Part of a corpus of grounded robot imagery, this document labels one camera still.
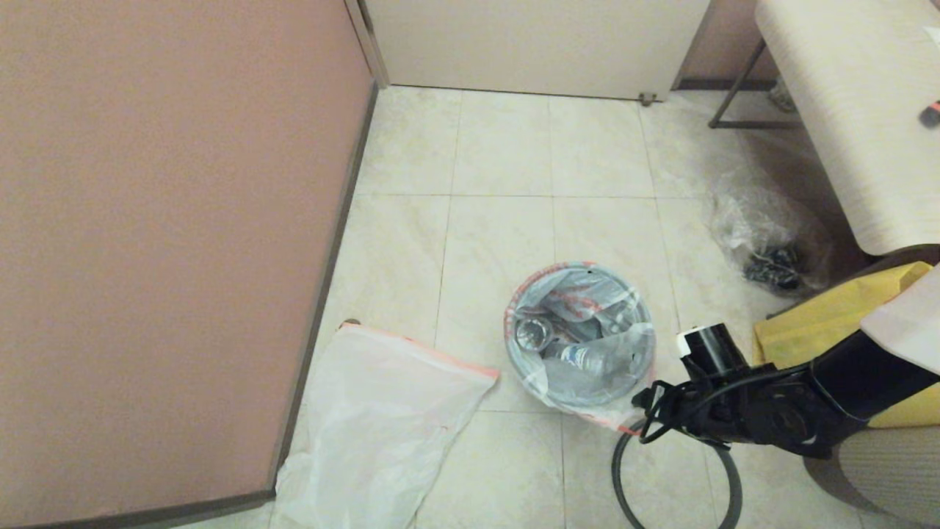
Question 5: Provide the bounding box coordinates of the white drawstring trash bag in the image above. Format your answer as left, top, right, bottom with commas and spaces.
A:
504, 261, 658, 434
275, 323, 500, 529

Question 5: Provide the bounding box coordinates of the grey bin rim ring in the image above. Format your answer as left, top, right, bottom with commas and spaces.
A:
613, 422, 742, 529

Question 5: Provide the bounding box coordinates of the yellow fabric tote bag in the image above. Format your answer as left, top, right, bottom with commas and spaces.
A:
753, 262, 940, 428

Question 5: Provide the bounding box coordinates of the clear crumpled plastic bag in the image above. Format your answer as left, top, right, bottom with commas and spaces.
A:
709, 180, 831, 295

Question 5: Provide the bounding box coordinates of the black cylinder with white cap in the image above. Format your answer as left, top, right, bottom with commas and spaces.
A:
676, 323, 750, 383

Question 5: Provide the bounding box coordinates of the clear plastic water bottle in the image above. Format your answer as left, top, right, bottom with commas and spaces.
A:
554, 344, 625, 375

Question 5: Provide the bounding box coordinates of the grey ribbed round seat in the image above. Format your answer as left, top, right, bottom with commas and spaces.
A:
804, 428, 940, 526

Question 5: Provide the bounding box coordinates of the beige wood-grain table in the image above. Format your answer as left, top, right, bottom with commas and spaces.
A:
753, 0, 940, 256

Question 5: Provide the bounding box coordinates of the beige door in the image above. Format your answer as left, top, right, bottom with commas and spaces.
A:
364, 0, 712, 102

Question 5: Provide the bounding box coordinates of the empty white drawstring trash bag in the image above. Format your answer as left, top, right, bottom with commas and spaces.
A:
275, 323, 500, 529

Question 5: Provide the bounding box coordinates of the dark metal table leg frame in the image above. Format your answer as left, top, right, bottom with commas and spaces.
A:
707, 40, 801, 132

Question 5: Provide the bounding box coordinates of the grey door frame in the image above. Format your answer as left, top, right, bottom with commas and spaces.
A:
344, 0, 390, 90

